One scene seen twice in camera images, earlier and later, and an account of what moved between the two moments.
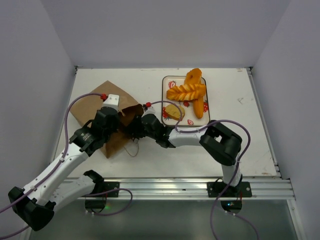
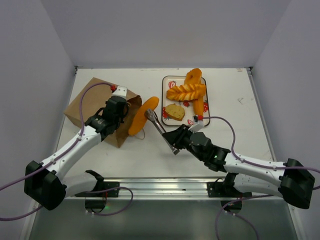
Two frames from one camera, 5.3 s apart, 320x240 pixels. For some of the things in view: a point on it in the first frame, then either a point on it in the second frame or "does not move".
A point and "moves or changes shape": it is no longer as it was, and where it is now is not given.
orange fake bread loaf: [198, 107] does not move
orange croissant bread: [193, 77] does not move
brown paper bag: [82, 113] moves or changes shape
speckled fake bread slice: [173, 111] does not move
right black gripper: [135, 127] → [176, 137]
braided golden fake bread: [186, 92] does not move
